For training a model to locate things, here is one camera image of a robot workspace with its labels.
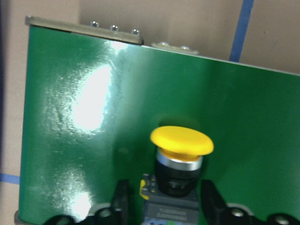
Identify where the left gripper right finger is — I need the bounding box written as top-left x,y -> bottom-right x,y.
201,180 -> 228,225

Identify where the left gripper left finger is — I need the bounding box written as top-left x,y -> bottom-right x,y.
111,179 -> 129,225

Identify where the yellow mushroom push button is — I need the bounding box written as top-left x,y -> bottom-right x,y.
139,126 -> 214,225

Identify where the green conveyor belt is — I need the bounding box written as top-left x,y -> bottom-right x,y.
16,16 -> 300,225

